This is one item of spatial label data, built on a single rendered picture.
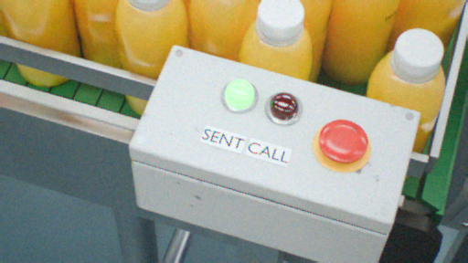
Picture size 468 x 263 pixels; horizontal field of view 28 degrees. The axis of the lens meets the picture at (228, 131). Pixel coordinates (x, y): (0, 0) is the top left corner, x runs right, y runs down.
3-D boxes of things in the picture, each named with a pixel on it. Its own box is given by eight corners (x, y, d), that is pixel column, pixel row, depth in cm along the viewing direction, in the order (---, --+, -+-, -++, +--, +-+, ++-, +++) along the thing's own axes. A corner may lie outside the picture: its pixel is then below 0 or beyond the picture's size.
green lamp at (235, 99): (249, 112, 70) (249, 103, 69) (221, 104, 70) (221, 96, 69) (257, 89, 71) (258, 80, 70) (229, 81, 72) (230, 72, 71)
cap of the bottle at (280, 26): (311, 29, 79) (313, 16, 77) (272, 48, 78) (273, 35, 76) (286, -2, 81) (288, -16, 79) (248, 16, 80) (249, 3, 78)
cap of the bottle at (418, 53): (426, 86, 76) (430, 73, 75) (384, 64, 77) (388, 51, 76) (447, 54, 78) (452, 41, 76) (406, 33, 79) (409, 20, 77)
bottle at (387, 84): (398, 199, 89) (433, 104, 75) (337, 165, 91) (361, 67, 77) (430, 150, 92) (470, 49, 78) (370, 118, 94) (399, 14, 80)
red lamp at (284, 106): (293, 125, 70) (294, 116, 69) (265, 117, 70) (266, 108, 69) (301, 101, 71) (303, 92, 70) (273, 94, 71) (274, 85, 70)
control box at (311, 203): (371, 279, 74) (394, 222, 65) (135, 208, 77) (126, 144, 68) (398, 174, 79) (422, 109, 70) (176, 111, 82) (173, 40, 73)
